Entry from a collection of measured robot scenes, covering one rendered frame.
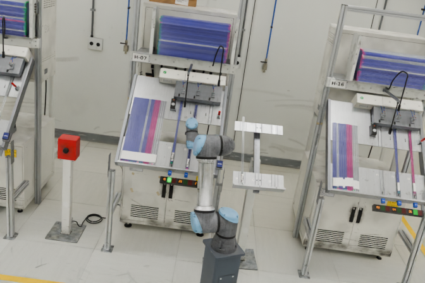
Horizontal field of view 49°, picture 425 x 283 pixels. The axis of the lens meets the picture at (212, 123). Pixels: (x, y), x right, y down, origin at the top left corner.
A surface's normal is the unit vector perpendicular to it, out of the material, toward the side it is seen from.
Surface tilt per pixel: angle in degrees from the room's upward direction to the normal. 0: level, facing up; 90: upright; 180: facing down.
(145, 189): 90
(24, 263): 0
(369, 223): 90
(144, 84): 44
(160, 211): 90
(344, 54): 90
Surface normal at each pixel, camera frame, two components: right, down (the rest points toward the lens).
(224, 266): 0.41, 0.35
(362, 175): 0.06, -0.44
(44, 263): 0.12, -0.94
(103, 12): -0.04, 0.33
